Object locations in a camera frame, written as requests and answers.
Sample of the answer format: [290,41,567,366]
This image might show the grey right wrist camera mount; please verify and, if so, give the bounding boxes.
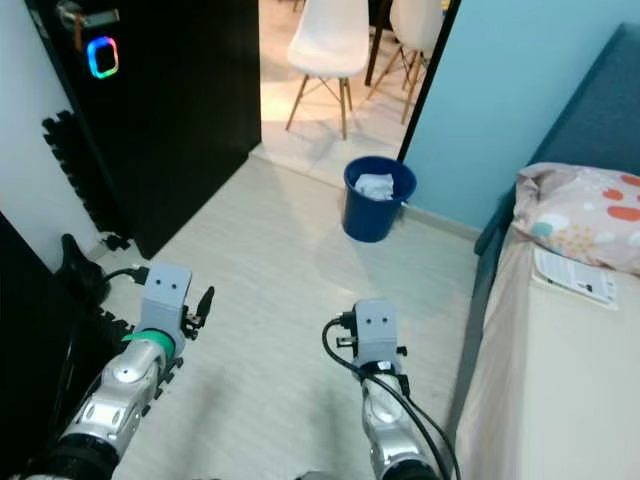
[352,298,401,369]

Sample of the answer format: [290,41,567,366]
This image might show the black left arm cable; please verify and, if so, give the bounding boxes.
[60,265,156,421]

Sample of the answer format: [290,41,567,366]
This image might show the pink pillow orange print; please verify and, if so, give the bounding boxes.
[512,162,640,278]

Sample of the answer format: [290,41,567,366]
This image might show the metal door handle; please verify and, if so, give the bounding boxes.
[57,0,116,51]

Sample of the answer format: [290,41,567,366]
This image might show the blue plastic bucket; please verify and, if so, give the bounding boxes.
[343,155,419,244]

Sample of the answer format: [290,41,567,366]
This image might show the dark blue bed frame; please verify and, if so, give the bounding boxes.
[445,215,511,471]

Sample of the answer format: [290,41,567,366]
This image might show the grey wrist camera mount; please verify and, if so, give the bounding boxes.
[143,263,193,341]
[352,298,401,369]

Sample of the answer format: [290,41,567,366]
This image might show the rainbow lit door lock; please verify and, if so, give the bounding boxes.
[85,35,121,81]

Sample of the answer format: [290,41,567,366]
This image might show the white chair wooden legs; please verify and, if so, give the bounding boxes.
[370,0,446,126]
[285,0,371,141]

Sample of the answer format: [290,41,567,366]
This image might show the white crumpled trash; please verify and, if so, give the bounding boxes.
[353,172,396,201]

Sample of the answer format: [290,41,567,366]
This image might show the black door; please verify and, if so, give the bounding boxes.
[25,0,263,259]

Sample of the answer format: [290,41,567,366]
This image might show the black door frame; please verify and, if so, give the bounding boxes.
[398,0,463,161]

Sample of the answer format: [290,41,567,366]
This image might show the teal padded headboard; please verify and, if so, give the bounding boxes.
[475,25,640,256]

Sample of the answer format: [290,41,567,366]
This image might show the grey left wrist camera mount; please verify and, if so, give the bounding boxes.
[143,263,193,341]

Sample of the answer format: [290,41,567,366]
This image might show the cream bed mattress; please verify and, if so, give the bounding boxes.
[455,235,640,480]

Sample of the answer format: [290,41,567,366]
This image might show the black cabinet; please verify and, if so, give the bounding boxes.
[0,215,106,480]

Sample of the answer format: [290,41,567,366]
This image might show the white blue lettered book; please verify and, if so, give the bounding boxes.
[532,245,619,306]

